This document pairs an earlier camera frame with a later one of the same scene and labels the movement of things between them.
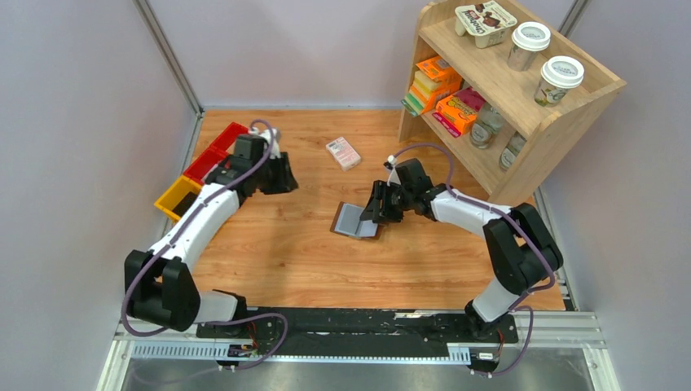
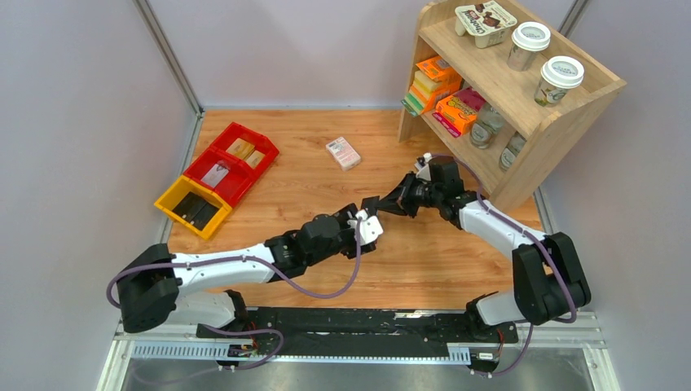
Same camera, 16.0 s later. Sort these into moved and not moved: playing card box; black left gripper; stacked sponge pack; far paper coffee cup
Moved: black left gripper
Not moved: playing card box; stacked sponge pack; far paper coffee cup
